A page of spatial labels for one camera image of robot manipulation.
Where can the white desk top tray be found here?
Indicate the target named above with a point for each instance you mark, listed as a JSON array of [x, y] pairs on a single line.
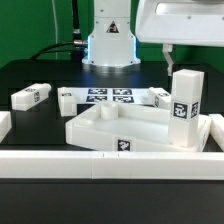
[[111, 126]]

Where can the white fence block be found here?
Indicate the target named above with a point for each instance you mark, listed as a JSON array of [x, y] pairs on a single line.
[[5, 124], [217, 129]]

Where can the white left fence block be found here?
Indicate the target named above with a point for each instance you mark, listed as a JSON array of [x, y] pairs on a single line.
[[5, 124]]

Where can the white sheet with tags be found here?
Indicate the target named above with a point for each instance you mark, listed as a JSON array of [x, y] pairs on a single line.
[[124, 95]]

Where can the white front fence bar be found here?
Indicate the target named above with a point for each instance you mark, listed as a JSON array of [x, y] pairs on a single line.
[[111, 165]]

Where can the white right fence block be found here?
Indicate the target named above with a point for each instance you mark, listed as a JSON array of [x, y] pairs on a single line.
[[217, 129]]

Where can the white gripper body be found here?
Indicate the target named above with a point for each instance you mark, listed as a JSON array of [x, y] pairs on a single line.
[[181, 22]]

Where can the black vertical cable connector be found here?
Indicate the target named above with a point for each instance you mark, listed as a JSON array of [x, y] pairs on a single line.
[[76, 24]]

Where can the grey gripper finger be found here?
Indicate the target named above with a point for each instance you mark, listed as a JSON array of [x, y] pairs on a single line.
[[167, 50]]

